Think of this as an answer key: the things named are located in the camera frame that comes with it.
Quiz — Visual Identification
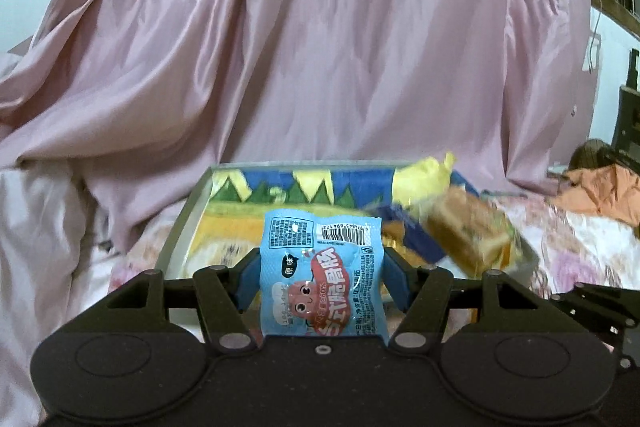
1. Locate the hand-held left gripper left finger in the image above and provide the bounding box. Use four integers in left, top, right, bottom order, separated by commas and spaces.
47, 251, 266, 354

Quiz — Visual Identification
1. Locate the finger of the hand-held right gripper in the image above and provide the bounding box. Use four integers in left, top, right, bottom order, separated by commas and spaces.
549, 282, 640, 374

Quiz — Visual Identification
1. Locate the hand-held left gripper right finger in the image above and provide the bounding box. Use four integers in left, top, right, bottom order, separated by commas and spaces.
381, 246, 595, 353

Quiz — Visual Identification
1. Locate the grey tray with colourful lining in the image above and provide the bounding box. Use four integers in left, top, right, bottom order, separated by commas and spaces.
156, 161, 538, 303

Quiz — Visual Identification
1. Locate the light blue snack packet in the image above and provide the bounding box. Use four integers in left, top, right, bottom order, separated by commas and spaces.
259, 209, 390, 339

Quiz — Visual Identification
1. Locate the sliced bread packet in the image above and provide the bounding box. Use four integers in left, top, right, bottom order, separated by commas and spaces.
420, 187, 532, 281

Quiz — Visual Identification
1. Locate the yellow crinkled packet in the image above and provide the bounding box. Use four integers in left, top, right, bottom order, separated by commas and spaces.
392, 151, 458, 214

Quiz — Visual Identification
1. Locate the orange cloth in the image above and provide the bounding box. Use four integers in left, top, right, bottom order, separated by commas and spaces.
559, 164, 640, 229

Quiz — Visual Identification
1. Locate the dark wooden chair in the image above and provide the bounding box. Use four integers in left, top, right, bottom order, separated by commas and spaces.
611, 49, 640, 164

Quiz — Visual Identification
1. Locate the pale pink quilt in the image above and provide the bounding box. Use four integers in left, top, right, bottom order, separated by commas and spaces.
0, 157, 128, 427

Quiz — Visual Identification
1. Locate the pink satin curtain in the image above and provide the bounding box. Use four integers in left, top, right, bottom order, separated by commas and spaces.
0, 0, 640, 254

